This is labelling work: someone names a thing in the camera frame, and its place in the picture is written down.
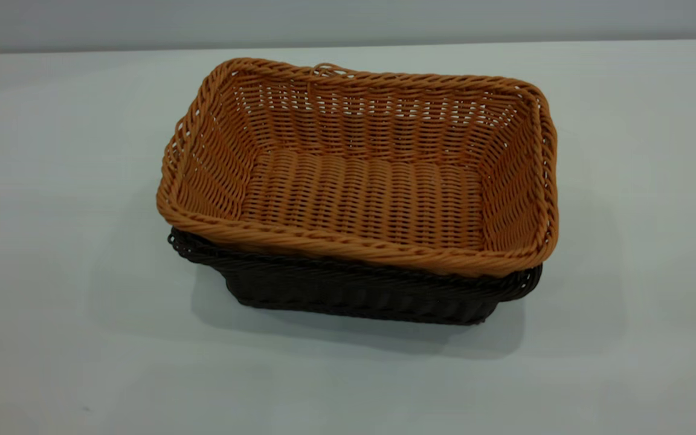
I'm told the orange woven rectangular basket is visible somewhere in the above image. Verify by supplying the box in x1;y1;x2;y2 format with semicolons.
156;57;560;279

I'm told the black woven rectangular basket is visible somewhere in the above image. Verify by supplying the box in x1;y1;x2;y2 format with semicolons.
168;227;543;327

